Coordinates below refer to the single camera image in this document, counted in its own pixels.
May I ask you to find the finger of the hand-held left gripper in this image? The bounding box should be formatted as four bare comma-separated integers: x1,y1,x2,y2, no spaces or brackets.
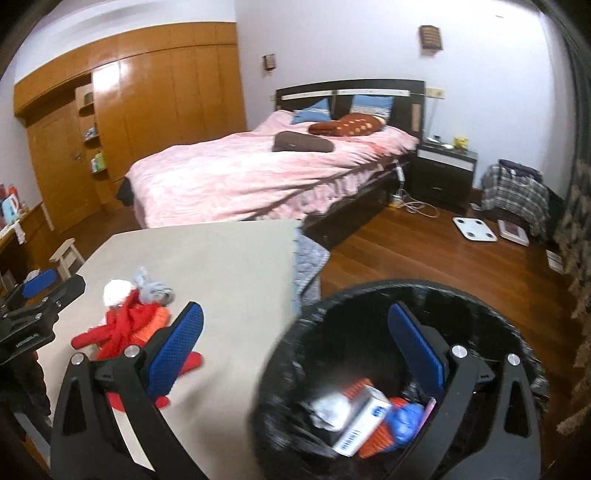
0,269,58,311
28,274,87,319

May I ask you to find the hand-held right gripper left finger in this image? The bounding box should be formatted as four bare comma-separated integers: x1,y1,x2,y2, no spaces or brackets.
51,302,205,480

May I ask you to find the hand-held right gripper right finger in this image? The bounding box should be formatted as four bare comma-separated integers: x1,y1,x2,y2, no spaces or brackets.
389,302,541,480

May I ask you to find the orange foam net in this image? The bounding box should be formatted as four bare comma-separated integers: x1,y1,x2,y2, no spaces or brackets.
139,307,171,342
342,378,407,460

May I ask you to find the white tissue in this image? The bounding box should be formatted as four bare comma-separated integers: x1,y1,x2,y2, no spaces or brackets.
102,278,134,308

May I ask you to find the grey cloth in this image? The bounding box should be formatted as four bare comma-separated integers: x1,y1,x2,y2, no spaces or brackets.
133,267,176,305

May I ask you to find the black lined waste bin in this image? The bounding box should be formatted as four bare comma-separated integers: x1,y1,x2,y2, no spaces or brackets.
252,277,550,480

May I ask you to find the blue plastic bag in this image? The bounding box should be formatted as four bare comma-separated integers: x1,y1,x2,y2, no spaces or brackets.
385,399,426,446

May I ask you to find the white cardboard box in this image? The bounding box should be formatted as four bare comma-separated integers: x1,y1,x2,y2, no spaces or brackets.
331,385,393,457

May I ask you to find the silvery white wrapper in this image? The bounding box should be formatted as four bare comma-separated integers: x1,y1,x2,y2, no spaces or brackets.
305,390,356,432

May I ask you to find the small wooden stool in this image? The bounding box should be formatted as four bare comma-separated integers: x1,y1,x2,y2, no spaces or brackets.
49,237,85,280

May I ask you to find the wooden desk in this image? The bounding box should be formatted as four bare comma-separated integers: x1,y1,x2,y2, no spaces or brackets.
0,208,47,296

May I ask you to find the white bathroom scale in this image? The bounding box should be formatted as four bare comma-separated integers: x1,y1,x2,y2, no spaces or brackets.
452,216,498,243

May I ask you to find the blue quilted cloth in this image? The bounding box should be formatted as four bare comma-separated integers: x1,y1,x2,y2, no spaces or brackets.
292,228,332,317

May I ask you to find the dark wooden bed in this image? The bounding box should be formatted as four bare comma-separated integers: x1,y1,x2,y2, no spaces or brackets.
115,79,426,250

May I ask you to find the white scale with red centre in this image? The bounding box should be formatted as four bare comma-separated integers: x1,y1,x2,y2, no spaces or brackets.
497,219,530,247

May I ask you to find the dark nightstand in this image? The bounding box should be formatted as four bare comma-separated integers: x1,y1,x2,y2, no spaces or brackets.
411,141,478,215

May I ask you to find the pink blanket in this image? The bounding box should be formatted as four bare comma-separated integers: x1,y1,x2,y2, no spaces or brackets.
126,111,419,229

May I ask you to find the plaid cloth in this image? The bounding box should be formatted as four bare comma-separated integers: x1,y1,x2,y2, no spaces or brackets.
480,164,550,241

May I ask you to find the black bag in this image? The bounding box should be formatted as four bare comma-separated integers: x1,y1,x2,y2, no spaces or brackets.
547,187,566,241

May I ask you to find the wooden wardrobe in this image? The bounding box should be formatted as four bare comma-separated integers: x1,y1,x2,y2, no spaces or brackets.
13,22,247,232

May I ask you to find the dark green patterned curtain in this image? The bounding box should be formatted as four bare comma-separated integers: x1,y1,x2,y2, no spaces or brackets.
536,0,591,444

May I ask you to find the dark jacket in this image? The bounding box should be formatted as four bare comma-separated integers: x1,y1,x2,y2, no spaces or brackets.
498,159,543,181

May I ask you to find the brown dotted pillow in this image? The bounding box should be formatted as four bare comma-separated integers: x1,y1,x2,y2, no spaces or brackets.
308,114,386,138

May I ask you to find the brown cushion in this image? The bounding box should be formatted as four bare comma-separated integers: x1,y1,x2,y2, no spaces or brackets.
272,130,335,153

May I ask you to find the blue striped pillow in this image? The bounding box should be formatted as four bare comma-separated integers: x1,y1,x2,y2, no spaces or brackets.
349,95,394,120

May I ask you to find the white cable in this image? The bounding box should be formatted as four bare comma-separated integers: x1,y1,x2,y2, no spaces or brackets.
399,198,439,219

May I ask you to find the large wall lamp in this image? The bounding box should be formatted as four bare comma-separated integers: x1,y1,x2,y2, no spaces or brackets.
419,25,444,54

